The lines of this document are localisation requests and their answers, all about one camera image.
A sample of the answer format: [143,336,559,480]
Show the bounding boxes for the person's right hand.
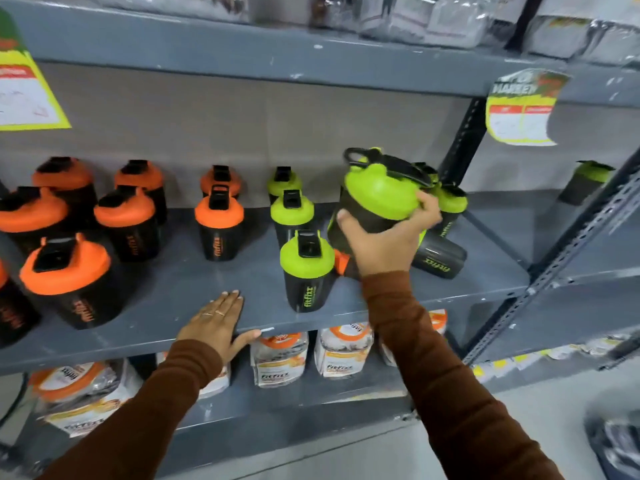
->
[336,190,444,279]

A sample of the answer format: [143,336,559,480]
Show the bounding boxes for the person's left hand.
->
[176,290,262,365]

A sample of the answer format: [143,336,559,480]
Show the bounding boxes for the green lid shaker bottle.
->
[557,160,617,206]
[327,147,437,255]

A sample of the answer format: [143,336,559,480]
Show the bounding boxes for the person's left forearm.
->
[37,339,224,480]

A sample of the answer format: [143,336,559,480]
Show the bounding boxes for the person's right forearm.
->
[361,271,566,480]

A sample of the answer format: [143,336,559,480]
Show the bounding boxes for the grey metal shelving unit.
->
[462,60,640,395]
[0,0,533,480]

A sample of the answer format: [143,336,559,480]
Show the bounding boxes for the white orange pouch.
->
[156,351,232,400]
[313,322,375,380]
[29,359,144,439]
[249,331,310,389]

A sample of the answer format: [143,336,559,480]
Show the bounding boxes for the orange lid shaker bottle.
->
[332,250,362,281]

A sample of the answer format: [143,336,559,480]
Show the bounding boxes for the group of green lid shakers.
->
[266,162,469,314]

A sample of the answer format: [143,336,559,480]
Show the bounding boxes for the group of orange lid shakers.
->
[0,156,246,348]

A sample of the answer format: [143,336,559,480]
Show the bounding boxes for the yellow price sign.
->
[0,7,72,132]
[485,68,572,147]

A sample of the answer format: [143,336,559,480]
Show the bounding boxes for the row of yellow shelf labels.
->
[470,334,633,381]

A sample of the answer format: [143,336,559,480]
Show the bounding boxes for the row of clear wrapped packets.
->
[95,0,640,66]

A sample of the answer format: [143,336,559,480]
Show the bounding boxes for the dark wrapped bundle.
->
[584,404,640,480]

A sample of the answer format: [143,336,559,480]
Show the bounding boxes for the black cable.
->
[0,372,30,431]

